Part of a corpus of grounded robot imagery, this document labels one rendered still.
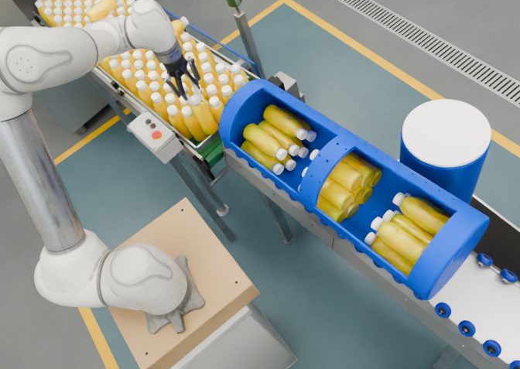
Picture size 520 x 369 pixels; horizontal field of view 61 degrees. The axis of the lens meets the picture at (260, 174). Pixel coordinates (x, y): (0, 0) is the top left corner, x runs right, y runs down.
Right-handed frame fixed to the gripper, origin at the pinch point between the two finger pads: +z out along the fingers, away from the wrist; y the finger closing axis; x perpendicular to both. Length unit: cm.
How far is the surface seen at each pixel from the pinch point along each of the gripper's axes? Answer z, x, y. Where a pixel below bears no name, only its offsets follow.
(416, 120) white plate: 14, -66, 45
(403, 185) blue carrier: 13, -78, 22
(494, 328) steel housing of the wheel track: 24, -122, 5
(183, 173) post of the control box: 39.3, 6.2, -19.7
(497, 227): 102, -100, 71
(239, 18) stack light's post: 9, 24, 44
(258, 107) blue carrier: 8.3, -19.3, 14.3
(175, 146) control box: 13.3, -1.6, -17.1
